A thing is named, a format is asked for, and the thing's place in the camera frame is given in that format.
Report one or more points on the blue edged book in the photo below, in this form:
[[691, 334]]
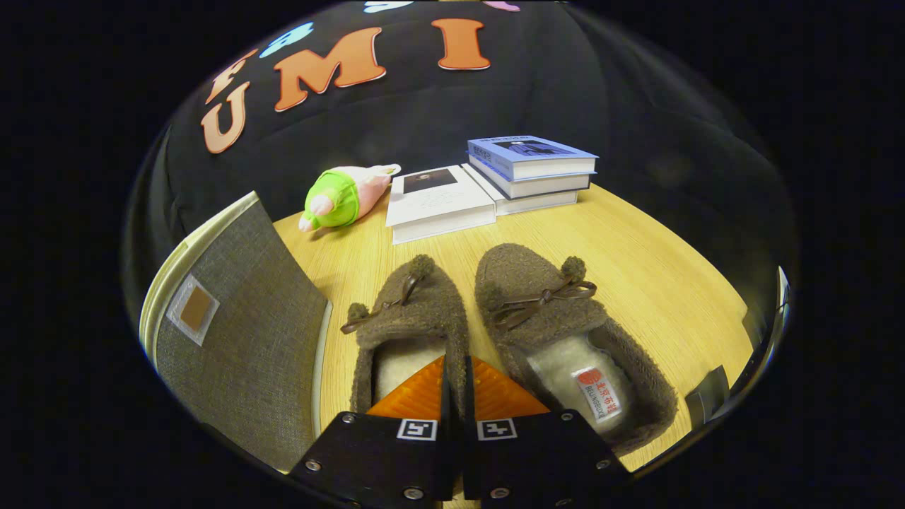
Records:
[[551, 186]]

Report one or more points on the grey fabric storage box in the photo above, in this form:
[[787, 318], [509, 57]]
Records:
[[261, 353]]

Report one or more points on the pink and green plush toy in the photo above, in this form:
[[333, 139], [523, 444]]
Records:
[[339, 198]]

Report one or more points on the black backdrop cloth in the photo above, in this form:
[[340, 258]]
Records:
[[565, 92]]

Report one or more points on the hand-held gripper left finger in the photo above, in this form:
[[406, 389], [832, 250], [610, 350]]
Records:
[[448, 406]]

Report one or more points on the dark grey block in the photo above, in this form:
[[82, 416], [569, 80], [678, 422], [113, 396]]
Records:
[[709, 396]]

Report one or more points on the brown fuzzy slipper shoe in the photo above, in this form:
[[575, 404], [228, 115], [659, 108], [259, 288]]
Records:
[[417, 304], [523, 272]]

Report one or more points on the plain white book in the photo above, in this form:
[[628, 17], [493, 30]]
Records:
[[537, 203]]

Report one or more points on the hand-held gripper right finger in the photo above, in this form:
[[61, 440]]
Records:
[[468, 406]]

